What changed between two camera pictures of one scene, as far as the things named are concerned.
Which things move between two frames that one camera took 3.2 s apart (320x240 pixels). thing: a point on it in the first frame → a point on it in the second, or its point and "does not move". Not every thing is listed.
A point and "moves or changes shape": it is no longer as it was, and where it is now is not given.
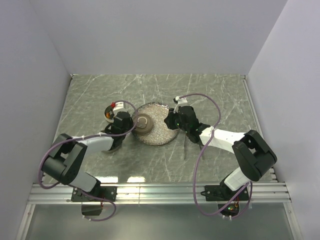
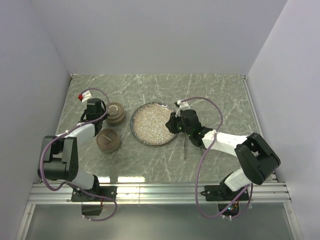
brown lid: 144,124 moves or changes shape
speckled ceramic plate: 161,134 does not move
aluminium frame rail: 139,194 does not move
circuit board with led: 232,210 does not move
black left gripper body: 130,124 → 102,113
